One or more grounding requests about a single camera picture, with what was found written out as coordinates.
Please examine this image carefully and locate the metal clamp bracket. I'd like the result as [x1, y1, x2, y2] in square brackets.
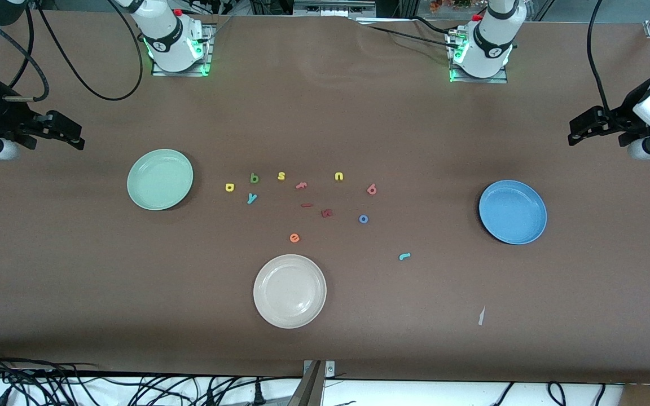
[301, 360, 336, 406]

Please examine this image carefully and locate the blue plate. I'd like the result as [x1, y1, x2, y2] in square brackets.
[478, 180, 547, 245]

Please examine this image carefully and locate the white plate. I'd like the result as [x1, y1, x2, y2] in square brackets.
[253, 254, 327, 329]

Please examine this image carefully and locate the brown paper table cover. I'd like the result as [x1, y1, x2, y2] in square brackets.
[0, 11, 650, 385]

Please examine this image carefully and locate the light green plate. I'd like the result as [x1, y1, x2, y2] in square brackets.
[127, 149, 194, 211]

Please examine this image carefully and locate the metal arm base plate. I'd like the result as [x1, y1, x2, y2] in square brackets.
[448, 31, 509, 84]
[152, 23, 214, 77]

